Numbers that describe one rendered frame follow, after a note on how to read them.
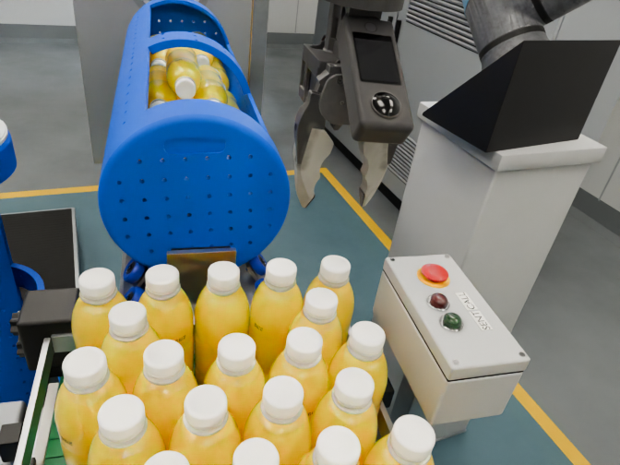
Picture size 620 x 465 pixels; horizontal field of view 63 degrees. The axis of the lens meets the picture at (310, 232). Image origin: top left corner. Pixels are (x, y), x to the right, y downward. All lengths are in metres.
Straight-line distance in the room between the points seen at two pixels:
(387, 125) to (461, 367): 0.29
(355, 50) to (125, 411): 0.37
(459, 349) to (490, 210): 0.67
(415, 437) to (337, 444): 0.07
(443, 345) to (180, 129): 0.44
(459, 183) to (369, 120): 0.88
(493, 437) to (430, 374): 1.41
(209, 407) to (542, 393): 1.88
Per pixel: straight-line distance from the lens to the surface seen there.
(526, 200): 1.29
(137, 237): 0.81
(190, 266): 0.76
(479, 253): 1.30
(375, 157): 0.51
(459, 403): 0.63
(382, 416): 0.67
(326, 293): 0.61
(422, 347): 0.63
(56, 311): 0.76
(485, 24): 1.31
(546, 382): 2.32
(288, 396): 0.50
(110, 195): 0.77
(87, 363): 0.54
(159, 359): 0.53
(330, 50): 0.51
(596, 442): 2.22
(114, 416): 0.49
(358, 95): 0.41
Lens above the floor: 1.50
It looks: 33 degrees down
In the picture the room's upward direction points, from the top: 8 degrees clockwise
